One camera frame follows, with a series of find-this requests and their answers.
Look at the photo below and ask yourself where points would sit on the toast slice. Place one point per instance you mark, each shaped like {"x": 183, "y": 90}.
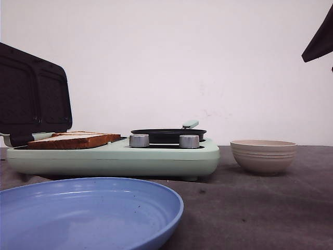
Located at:
{"x": 68, "y": 142}
{"x": 109, "y": 137}

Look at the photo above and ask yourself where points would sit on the black frying pan green handle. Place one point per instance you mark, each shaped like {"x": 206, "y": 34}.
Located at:
{"x": 172, "y": 135}

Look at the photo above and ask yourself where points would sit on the beige ribbed bowl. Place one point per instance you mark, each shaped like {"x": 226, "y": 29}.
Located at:
{"x": 264, "y": 157}

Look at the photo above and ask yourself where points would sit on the left silver control knob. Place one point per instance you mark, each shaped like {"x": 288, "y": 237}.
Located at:
{"x": 139, "y": 140}

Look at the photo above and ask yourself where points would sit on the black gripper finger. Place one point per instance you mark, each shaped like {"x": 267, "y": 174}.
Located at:
{"x": 321, "y": 43}

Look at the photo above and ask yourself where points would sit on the black sandwich maker lid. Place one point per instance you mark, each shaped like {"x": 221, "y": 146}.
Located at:
{"x": 34, "y": 97}

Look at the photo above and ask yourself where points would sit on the silver control knob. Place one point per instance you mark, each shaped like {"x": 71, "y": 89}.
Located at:
{"x": 139, "y": 140}
{"x": 189, "y": 141}

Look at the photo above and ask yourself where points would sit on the blue plate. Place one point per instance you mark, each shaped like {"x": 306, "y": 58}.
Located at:
{"x": 89, "y": 213}

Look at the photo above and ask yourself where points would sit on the right silver control knob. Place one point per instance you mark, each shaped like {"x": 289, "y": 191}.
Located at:
{"x": 189, "y": 141}

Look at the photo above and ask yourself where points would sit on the mint green breakfast maker base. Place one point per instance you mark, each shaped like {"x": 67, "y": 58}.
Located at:
{"x": 118, "y": 159}

